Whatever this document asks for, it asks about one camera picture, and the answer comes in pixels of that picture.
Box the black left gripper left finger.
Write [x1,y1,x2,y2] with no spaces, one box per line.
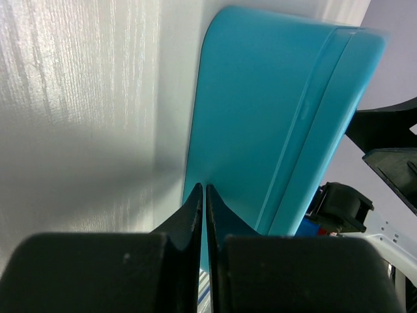
[1,184,203,312]

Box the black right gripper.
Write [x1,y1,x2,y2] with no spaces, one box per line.
[305,98,416,233]

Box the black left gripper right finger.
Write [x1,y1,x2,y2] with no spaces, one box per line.
[205,185,403,312]

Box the teal square box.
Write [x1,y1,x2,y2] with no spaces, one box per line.
[180,5,359,271]

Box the teal box lid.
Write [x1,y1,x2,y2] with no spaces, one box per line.
[262,27,388,236]

